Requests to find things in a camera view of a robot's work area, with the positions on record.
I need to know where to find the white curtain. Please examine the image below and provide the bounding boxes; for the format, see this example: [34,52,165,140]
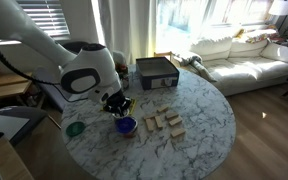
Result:
[58,0,159,65]

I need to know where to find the white lamp shade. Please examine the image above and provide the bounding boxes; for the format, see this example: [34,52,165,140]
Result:
[268,0,288,17]

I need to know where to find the white wooden chair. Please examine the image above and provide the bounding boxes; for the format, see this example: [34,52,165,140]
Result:
[33,65,72,113]

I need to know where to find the light wooden desk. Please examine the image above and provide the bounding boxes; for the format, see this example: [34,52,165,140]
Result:
[0,135,36,180]

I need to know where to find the white sofa pillow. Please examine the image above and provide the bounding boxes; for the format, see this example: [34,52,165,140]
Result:
[259,41,288,67]

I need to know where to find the grey white blanket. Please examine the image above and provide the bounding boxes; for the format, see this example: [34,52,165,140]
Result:
[174,51,218,83]

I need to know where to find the clear condiment caddy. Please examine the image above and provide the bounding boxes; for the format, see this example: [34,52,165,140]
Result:
[114,61,132,92]

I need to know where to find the dark blue open box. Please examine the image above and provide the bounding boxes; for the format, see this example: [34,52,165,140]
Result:
[135,56,181,91]

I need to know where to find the white paper sheet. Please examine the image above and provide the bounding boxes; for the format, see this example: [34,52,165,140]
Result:
[0,114,31,142]

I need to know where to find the white sofa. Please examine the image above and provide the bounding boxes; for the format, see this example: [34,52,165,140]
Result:
[189,28,288,98]

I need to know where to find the colourful patterned pillow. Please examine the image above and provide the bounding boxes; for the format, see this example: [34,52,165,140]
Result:
[244,32,272,45]

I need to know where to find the green round lid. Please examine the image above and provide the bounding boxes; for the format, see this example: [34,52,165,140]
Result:
[65,121,86,138]

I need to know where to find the wooden shelf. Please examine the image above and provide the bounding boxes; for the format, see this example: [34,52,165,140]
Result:
[0,72,34,103]

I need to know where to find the open metal can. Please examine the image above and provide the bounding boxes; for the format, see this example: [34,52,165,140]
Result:
[111,112,128,121]

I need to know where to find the blue bowl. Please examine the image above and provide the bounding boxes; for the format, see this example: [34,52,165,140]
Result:
[114,115,139,139]

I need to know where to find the wooden block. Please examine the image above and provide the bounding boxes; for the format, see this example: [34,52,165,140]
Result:
[169,127,187,139]
[168,116,184,127]
[164,110,180,120]
[142,113,157,121]
[144,118,156,132]
[156,104,170,113]
[154,115,165,129]

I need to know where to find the yellow wooden chair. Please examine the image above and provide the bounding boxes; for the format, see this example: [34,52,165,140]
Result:
[152,50,182,68]

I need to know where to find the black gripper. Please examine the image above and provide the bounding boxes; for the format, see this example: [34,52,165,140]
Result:
[102,88,134,118]

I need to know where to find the yellow picture book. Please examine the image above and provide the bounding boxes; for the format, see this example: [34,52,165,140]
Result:
[99,96,139,116]

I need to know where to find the window blinds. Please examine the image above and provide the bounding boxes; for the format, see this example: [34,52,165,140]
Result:
[0,0,71,46]

